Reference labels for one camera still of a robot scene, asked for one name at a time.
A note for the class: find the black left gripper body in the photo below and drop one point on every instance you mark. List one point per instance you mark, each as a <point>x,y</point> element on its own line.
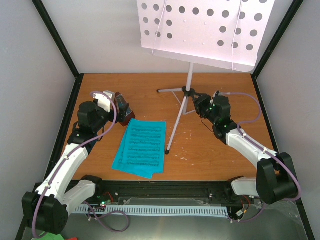
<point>120,118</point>

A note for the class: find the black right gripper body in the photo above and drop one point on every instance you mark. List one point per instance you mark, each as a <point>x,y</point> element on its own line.
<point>203,109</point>

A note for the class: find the clear acrylic metronome cover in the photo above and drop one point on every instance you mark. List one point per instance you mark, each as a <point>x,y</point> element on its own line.
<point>128,110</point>

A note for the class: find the brown wooden metronome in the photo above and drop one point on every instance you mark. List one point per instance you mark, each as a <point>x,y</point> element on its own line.
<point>128,119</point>

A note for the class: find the blue sheet music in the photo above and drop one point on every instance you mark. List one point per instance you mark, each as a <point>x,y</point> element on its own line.
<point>120,165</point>
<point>145,145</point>

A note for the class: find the white tripod music stand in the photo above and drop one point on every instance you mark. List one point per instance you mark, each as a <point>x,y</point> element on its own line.
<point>224,34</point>

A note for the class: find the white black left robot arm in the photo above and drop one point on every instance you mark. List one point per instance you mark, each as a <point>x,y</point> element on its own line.
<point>47,209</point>

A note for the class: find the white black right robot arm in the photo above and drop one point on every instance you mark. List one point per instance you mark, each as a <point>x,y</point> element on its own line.
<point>275,179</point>

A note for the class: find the red paper piece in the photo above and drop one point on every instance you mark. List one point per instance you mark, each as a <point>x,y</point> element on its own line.
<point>73,238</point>

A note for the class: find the green paper sheet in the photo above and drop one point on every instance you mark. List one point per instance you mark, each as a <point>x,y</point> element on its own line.
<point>50,236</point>

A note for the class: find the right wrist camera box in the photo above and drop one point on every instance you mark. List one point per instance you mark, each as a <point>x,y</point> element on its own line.
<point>217,93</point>

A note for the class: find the black front mounting rail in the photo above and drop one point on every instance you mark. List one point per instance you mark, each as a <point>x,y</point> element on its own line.
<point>208,191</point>

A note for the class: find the light blue slotted cable duct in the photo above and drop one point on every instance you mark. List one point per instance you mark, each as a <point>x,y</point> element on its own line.
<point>165,211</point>

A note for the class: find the black aluminium frame post left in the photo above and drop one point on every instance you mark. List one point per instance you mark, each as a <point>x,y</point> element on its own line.
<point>42,11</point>

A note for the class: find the black aluminium frame post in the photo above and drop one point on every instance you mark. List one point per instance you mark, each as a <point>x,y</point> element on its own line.
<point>287,19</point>
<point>42,11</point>

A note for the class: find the black aluminium frame post right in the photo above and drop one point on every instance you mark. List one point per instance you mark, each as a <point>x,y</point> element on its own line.
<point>287,19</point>

